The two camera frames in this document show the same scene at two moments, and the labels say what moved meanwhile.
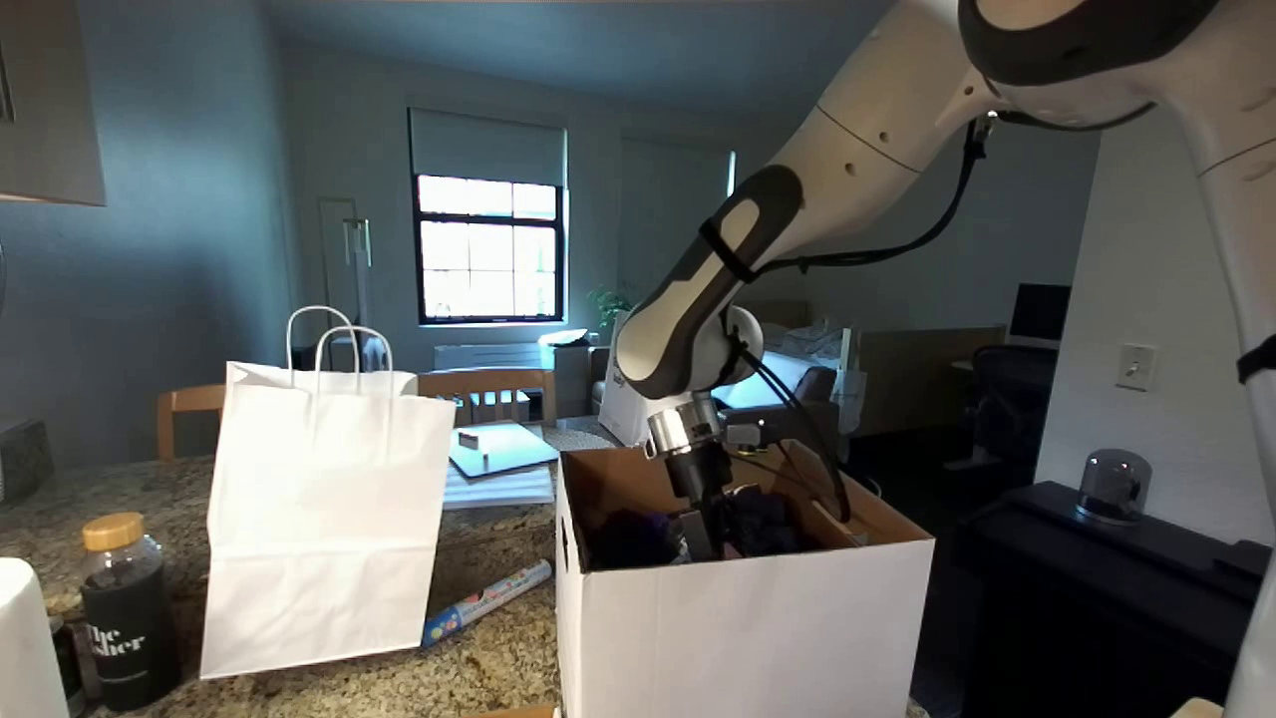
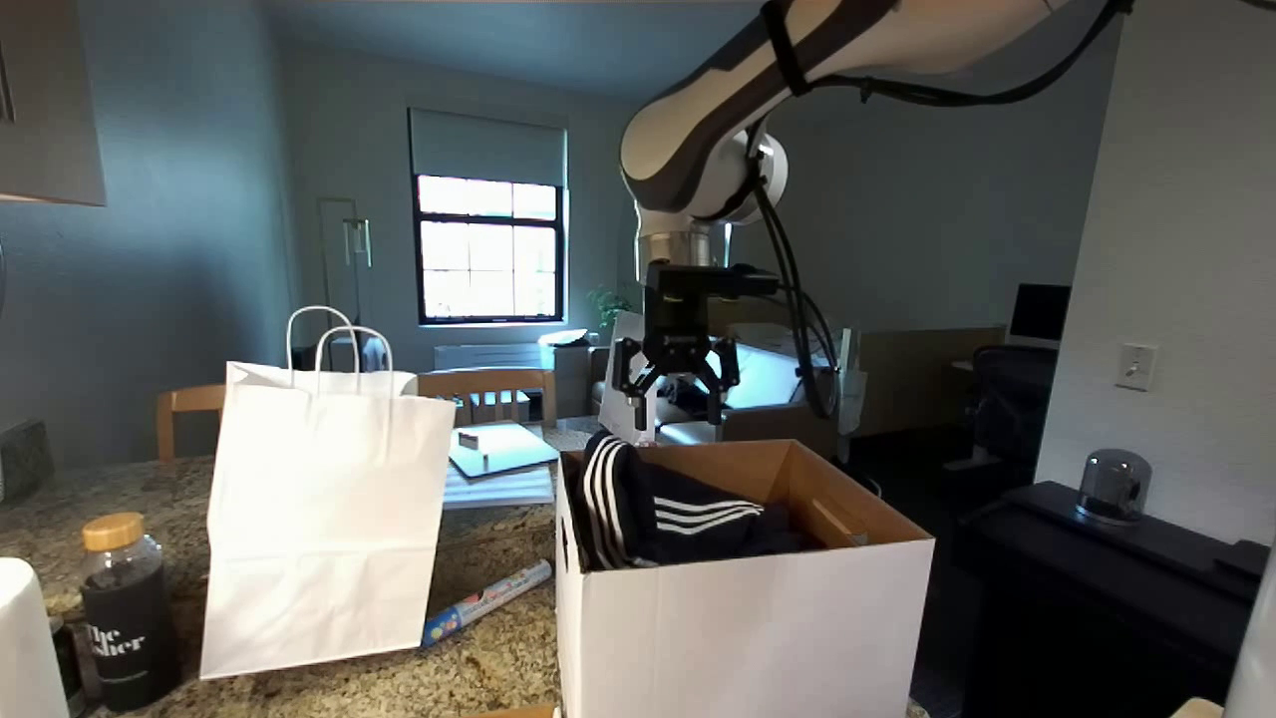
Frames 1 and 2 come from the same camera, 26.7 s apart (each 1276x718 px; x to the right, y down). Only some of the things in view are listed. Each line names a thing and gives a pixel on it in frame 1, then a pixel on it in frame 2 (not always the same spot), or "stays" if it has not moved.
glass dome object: [1118, 478] stays
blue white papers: [502, 464] stays
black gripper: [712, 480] → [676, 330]
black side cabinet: [1045, 603] stays
